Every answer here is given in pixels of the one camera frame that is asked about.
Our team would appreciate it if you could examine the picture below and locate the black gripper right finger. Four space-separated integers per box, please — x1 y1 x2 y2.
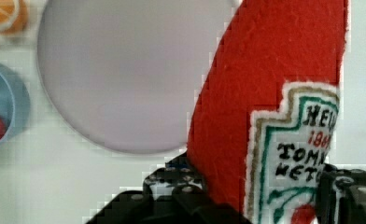
315 164 366 224

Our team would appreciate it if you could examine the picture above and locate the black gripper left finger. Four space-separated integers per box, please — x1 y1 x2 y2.
86 153 252 224

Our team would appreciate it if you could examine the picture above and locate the red plush ketchup bottle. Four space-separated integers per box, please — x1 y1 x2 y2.
188 0 348 224

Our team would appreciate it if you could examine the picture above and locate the grey round plate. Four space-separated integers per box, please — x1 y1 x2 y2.
37 0 242 153

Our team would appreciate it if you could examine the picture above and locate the blue bowl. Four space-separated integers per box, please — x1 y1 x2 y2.
0 63 31 145

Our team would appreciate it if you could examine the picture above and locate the orange slice toy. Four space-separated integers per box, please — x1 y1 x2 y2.
0 0 29 35

